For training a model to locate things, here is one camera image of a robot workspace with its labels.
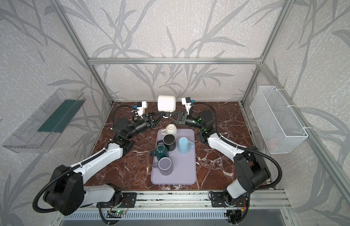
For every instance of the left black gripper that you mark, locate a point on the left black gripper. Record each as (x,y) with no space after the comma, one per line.
(148,120)

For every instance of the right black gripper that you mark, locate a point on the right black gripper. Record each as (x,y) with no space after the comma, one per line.
(182,118)

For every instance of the white mug red interior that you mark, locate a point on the white mug red interior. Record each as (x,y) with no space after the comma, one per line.
(166,103)

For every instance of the light blue mug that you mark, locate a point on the light blue mug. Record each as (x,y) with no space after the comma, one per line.
(184,145)

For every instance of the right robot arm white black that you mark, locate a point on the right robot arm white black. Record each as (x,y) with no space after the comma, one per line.
(251,170)

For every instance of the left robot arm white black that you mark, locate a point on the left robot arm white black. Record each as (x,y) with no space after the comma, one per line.
(65,192)

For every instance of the white octagonal mug upside down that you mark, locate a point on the white octagonal mug upside down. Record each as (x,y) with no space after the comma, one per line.
(170,129)

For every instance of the black mug white rim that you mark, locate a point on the black mug white rim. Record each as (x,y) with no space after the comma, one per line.
(169,141)

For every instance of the dark green mug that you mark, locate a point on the dark green mug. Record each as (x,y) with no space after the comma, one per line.
(161,151)

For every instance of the lavender purple mug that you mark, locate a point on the lavender purple mug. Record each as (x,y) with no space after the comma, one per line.
(164,166)

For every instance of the lavender rectangular tray mat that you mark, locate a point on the lavender rectangular tray mat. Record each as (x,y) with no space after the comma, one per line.
(184,165)

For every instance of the green pad in bin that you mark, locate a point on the green pad in bin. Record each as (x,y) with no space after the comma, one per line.
(62,116)

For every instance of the green circuit board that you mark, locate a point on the green circuit board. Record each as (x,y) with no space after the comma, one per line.
(116,213)

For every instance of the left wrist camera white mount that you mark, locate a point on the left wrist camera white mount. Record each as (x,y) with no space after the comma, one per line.
(139,108)

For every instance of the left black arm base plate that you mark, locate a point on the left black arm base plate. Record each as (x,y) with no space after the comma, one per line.
(123,200)

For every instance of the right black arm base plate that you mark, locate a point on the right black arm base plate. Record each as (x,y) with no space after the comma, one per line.
(220,199)

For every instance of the white wire mesh basket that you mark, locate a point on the white wire mesh basket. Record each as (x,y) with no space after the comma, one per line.
(279,126)

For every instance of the clear plastic wall bin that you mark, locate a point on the clear plastic wall bin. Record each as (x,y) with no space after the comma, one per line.
(26,139)

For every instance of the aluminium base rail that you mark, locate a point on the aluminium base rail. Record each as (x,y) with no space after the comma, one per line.
(199,200)

